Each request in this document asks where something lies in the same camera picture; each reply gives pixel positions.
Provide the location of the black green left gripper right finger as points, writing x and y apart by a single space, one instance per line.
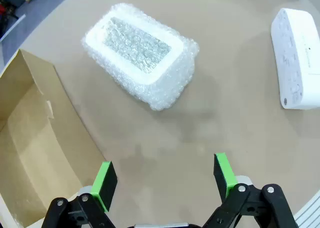
225 178

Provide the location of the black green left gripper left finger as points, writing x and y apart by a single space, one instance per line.
105 188

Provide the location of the unwrapped white digital clock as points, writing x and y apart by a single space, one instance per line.
295 62

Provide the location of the bubble-wrapped clock with visible display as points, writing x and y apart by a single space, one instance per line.
140 50

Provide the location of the open brown cardboard box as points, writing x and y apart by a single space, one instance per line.
30 137

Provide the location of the white ribbed panel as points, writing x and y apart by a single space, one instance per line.
310 213

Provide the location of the white flat board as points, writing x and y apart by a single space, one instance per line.
12 28

